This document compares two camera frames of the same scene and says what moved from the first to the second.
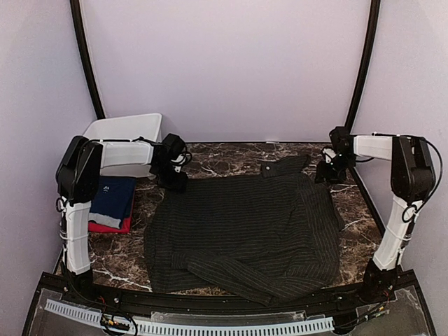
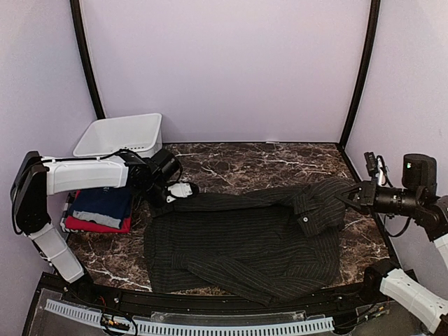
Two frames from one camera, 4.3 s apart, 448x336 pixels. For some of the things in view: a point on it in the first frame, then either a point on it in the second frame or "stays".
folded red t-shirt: [125, 227] stays
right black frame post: [372, 34] stays
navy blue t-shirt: [115, 197] stays
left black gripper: [178, 186] -> [166, 208]
